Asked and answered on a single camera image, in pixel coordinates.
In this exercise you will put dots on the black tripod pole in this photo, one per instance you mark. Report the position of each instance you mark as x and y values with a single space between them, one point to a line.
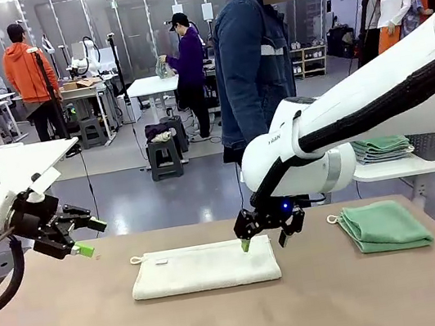
118 71
48 90

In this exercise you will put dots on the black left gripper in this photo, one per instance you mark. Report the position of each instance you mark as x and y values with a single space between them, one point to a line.
33 217

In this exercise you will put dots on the white side table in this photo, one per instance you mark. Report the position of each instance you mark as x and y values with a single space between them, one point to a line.
30 157
388 171

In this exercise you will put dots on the person in purple hoodie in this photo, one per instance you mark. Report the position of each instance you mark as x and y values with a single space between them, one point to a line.
189 64

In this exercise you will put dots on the gray plastic step stool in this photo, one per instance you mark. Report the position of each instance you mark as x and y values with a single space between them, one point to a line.
165 159
177 132
91 131

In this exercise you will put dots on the dark clothes pile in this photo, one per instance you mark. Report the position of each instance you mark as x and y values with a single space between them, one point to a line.
156 131

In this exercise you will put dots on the white wall panel box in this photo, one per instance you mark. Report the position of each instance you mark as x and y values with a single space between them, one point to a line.
177 9
207 11

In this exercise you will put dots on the black luggage bags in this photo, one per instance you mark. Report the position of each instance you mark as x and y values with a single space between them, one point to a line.
341 42

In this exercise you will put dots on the mannequin gray vest black pants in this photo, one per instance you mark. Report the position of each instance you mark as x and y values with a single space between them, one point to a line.
367 23

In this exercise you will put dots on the person's right forearm denim sleeve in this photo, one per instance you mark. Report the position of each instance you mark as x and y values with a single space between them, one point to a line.
235 119

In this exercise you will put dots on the white standing desk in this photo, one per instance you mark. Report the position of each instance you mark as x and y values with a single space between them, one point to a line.
147 86

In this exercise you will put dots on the cream terry towel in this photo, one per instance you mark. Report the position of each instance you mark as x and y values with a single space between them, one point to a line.
205 266

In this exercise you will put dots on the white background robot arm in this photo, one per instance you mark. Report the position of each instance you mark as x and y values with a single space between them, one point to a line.
87 57

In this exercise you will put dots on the wooden shoe shelf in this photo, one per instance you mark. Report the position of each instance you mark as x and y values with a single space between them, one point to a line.
311 61

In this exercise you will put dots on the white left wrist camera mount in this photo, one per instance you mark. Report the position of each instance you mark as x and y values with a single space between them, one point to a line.
44 182

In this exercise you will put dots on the white desk with box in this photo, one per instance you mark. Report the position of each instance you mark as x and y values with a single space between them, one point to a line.
82 92

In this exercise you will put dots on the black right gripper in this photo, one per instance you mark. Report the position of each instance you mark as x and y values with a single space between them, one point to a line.
275 213

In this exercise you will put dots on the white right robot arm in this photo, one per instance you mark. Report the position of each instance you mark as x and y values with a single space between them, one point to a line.
377 100

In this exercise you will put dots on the person in denim jacket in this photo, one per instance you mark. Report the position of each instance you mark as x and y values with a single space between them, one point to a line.
251 62

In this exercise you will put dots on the mannequin white top orange pants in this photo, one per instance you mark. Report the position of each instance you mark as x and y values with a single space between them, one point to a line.
395 6

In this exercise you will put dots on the person in orange hoodie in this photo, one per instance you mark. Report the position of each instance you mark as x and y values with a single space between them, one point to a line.
27 73

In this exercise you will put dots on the brown cardboard box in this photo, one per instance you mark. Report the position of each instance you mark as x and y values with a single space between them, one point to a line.
81 84

